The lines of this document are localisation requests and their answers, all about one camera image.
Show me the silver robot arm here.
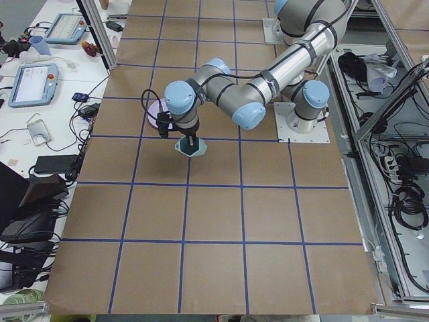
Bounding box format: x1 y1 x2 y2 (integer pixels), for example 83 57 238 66
164 0 357 157

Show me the aluminium frame post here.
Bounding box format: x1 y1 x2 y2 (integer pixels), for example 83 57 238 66
76 0 117 70

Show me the lower teach pendant tablet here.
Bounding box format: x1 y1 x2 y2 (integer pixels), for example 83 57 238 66
8 64 59 108

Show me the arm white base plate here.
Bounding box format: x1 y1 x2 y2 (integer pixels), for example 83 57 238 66
273 102 330 144
262 18 284 45

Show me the teach pendant tablet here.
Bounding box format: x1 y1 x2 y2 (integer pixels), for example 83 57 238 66
45 13 87 45
8 64 59 108

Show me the red and gold toy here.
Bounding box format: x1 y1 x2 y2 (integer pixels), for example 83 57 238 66
81 41 99 57

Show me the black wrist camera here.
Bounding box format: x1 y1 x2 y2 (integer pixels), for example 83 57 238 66
156 111 173 138

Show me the black power adapter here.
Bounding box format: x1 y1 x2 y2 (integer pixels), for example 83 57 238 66
34 154 78 174

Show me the pink plastic cup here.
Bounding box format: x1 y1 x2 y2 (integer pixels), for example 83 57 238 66
109 35 119 49

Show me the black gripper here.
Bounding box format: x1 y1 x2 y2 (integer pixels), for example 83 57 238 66
174 119 200 146

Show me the small white metal tin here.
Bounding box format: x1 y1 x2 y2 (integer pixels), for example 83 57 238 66
27 119 52 146

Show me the light teal faceted cup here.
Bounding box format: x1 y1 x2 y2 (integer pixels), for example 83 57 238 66
175 136 207 158

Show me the upper teach pendant tablet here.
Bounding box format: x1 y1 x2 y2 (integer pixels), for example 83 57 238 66
45 13 87 45

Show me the light blue plastic cup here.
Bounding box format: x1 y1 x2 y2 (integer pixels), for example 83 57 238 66
29 35 51 56

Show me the lavender round plate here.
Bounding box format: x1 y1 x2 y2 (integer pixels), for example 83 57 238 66
147 98 170 129

